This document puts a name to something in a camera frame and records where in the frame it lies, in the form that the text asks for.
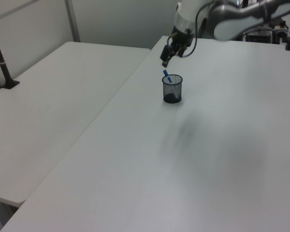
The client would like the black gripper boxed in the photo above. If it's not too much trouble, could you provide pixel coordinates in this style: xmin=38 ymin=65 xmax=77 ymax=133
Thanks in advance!
xmin=159 ymin=31 xmax=195 ymax=68

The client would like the blue and white marker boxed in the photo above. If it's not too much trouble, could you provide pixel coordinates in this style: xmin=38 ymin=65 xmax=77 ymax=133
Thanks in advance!
xmin=162 ymin=69 xmax=180 ymax=100

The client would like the black mesh pen cup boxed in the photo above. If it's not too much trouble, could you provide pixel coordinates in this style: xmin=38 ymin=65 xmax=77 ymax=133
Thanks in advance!
xmin=161 ymin=74 xmax=184 ymax=104

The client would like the black controller box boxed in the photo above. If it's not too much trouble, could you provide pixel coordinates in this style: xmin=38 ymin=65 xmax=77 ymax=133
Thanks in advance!
xmin=243 ymin=28 xmax=274 ymax=44

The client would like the emergency stop button box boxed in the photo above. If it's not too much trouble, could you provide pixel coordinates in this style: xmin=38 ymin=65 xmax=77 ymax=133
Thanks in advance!
xmin=274 ymin=20 xmax=290 ymax=37

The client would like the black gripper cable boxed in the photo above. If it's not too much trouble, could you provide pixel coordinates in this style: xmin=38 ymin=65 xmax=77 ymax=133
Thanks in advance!
xmin=182 ymin=0 xmax=217 ymax=58

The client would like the black camera pole with base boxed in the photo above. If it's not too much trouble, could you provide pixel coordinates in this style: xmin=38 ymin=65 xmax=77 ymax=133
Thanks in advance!
xmin=0 ymin=20 xmax=21 ymax=89

